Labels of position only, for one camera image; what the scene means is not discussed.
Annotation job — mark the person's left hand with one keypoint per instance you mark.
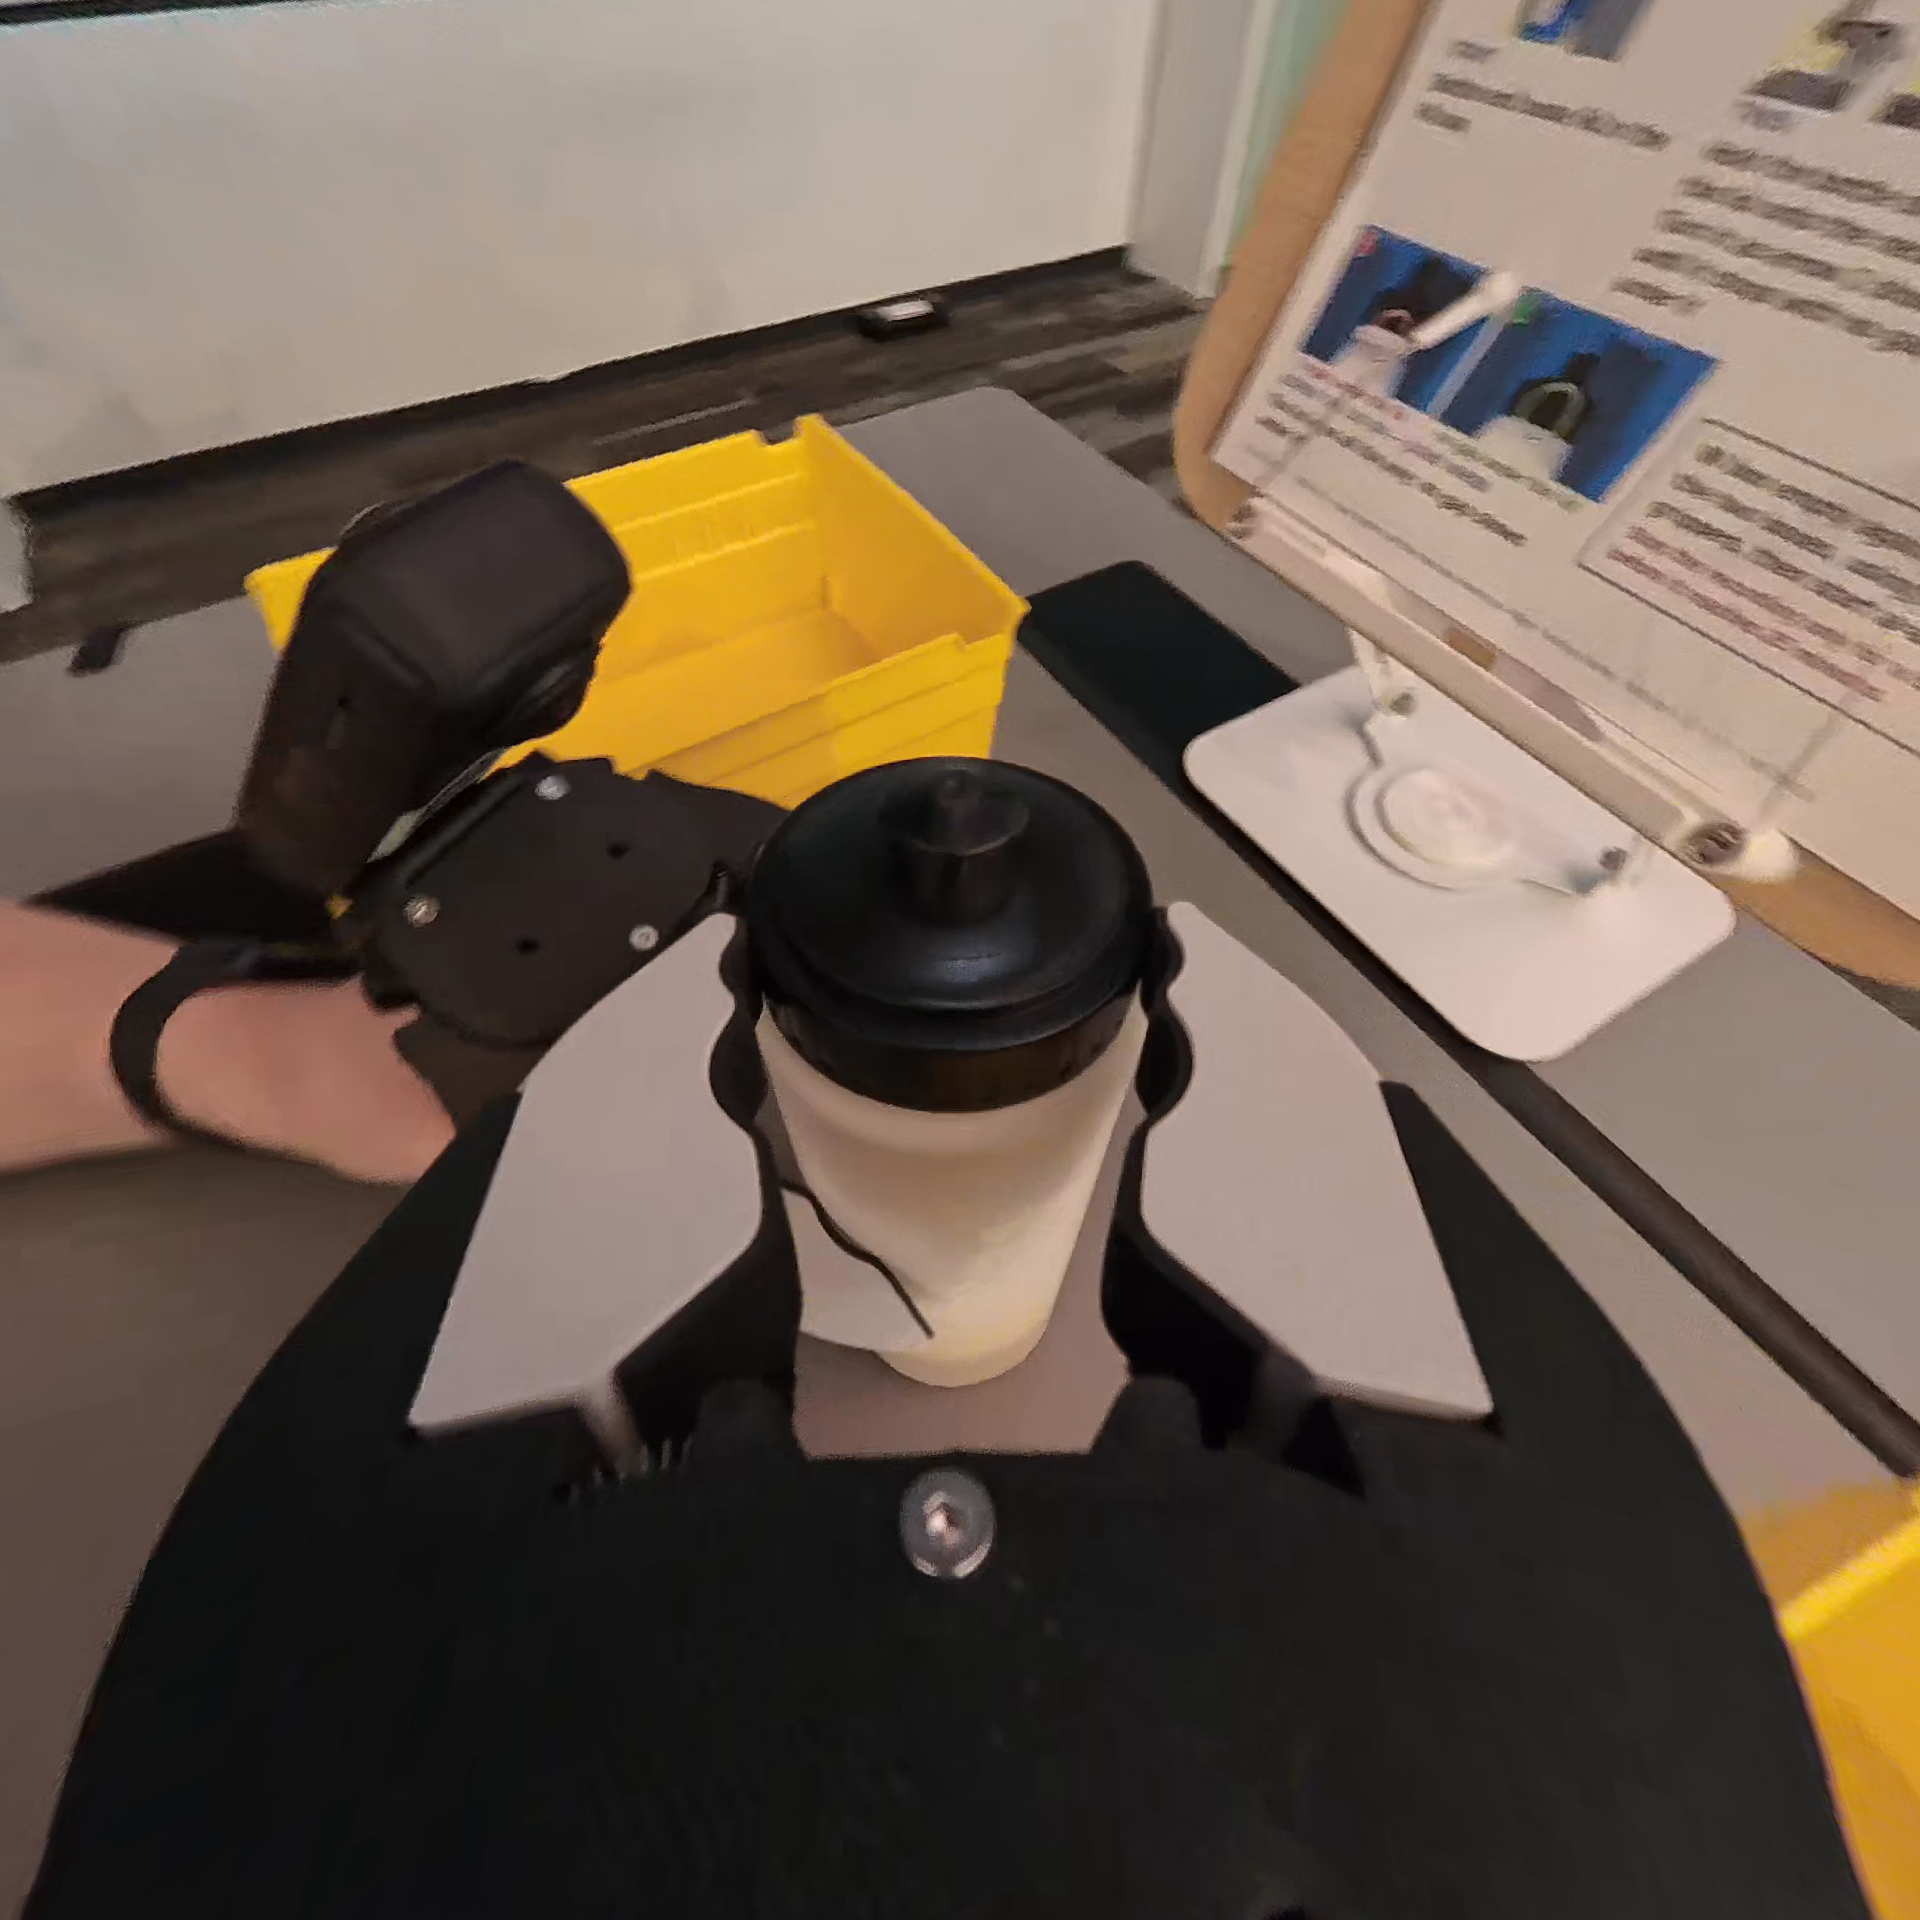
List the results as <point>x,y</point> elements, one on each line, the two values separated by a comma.
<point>270,1066</point>

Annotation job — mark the printed instruction sheet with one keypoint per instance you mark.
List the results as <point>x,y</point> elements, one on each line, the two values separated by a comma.
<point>1651,148</point>

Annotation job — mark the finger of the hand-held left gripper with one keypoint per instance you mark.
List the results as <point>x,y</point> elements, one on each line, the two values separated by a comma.
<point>856,1306</point>

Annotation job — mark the wooden display board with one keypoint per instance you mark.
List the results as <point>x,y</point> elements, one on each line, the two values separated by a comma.
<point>1318,148</point>

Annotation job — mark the white plastic bottle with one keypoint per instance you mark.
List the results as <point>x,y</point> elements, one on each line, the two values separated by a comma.
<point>944,1201</point>

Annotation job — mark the black bottle lid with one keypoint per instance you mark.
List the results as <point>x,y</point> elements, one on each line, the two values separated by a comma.
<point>944,960</point>

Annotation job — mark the small black floor device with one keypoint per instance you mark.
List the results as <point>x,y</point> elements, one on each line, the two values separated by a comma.
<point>900,316</point>

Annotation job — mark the yellow plastic bin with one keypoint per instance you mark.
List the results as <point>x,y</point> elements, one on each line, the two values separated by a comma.
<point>780,644</point>
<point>1861,1650</point>

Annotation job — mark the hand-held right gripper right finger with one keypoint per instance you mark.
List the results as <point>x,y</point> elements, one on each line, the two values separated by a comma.
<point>1289,1201</point>

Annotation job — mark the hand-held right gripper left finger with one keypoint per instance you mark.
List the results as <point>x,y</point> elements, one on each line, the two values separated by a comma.
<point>600,1201</point>

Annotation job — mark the white stand base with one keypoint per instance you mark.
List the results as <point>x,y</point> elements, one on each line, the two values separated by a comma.
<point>1289,779</point>

